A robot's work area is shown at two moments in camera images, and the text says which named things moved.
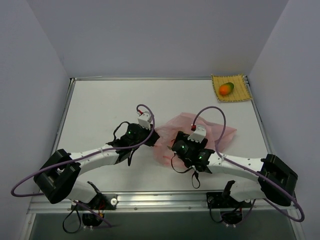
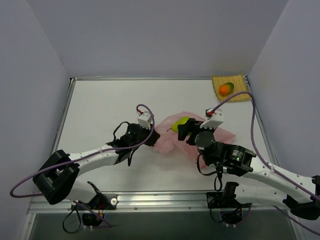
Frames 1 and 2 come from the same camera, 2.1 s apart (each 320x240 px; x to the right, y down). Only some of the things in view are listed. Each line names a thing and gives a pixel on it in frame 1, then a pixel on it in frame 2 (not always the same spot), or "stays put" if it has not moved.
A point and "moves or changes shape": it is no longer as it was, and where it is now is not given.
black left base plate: (101, 202) stays put
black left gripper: (152, 136) stays put
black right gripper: (179, 137) -> (190, 130)
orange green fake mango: (226, 88) stays put
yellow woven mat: (241, 91) stays put
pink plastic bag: (216, 135) moves or changes shape
